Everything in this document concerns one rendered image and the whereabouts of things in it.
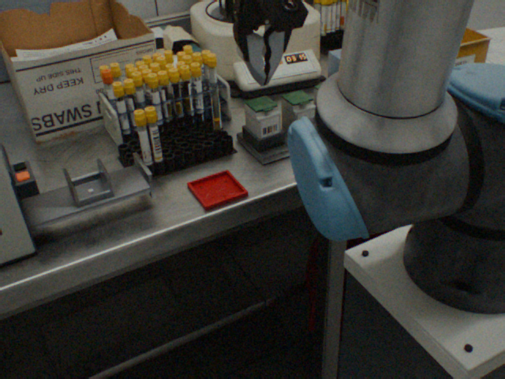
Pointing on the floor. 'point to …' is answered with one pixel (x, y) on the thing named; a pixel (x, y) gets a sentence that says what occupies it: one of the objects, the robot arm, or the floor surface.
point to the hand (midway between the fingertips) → (265, 79)
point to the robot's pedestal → (383, 343)
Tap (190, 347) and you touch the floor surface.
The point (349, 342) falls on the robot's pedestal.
